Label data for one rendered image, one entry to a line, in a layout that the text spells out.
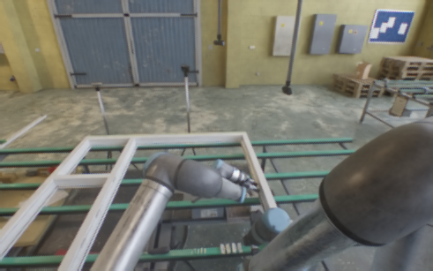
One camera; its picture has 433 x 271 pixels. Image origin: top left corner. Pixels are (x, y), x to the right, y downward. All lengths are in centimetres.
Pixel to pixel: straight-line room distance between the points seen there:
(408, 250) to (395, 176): 20
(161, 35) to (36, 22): 342
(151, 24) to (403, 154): 688
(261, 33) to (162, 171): 667
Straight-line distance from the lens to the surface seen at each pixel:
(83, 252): 138
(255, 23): 717
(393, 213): 33
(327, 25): 774
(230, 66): 675
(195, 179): 74
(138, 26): 710
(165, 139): 207
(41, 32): 823
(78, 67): 786
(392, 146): 34
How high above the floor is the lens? 189
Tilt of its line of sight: 28 degrees down
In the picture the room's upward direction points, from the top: straight up
